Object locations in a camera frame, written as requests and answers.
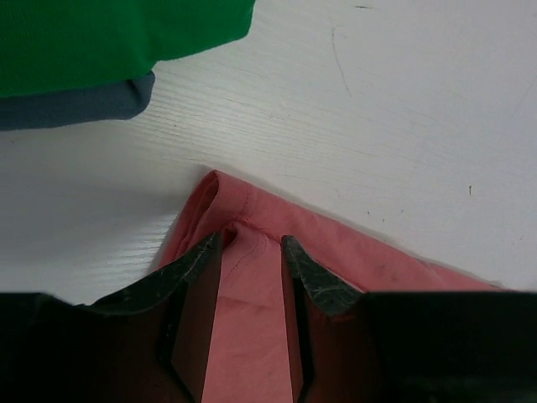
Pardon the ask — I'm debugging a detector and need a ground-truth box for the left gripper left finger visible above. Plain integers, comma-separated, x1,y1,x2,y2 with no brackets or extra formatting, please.
90,233,222,402

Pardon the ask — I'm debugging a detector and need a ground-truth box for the red t-shirt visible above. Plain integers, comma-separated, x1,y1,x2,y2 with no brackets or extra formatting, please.
162,170,491,402

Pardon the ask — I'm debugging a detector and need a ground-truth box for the blue folded t-shirt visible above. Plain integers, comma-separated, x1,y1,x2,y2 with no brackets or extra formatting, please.
1,71,155,131

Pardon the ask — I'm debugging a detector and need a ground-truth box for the green folded t-shirt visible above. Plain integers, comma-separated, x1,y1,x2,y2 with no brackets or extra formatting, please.
1,0,254,97

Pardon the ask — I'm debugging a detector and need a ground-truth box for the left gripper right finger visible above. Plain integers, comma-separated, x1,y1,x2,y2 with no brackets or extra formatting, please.
281,235,383,402

